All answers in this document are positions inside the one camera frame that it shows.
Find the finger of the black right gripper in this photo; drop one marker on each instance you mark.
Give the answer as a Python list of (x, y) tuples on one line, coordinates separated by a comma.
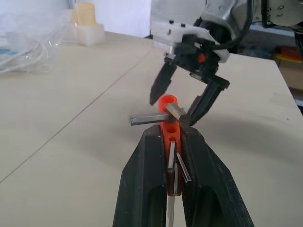
[(162, 81), (206, 101)]

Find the clear plastic bag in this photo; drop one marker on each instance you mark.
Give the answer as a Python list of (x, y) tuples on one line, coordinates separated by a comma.
[(35, 47)]

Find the red hex key holder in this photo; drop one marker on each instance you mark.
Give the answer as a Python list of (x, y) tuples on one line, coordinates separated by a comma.
[(171, 132)]

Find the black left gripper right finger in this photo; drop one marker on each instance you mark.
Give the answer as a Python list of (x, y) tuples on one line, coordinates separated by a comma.
[(208, 179)]

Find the large silver hex key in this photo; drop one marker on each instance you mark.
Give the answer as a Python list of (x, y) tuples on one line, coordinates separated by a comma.
[(151, 118)]

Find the beige foam piece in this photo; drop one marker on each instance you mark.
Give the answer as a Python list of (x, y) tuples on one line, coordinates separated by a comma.
[(85, 13)]

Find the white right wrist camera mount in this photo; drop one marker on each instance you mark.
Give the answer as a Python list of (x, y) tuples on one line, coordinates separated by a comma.
[(165, 34)]

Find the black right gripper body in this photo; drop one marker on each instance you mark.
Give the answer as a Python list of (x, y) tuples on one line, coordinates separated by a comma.
[(189, 59)]

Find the white and cream container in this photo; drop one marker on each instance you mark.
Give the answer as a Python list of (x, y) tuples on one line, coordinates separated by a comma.
[(91, 34)]

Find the yellow and red box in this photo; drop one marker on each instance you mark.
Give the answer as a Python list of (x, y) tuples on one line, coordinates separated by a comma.
[(287, 53)]

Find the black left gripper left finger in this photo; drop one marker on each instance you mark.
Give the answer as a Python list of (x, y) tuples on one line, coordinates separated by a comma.
[(139, 179)]

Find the small silver hex key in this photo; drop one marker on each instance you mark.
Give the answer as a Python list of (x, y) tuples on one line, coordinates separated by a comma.
[(171, 156), (183, 169), (176, 182)]

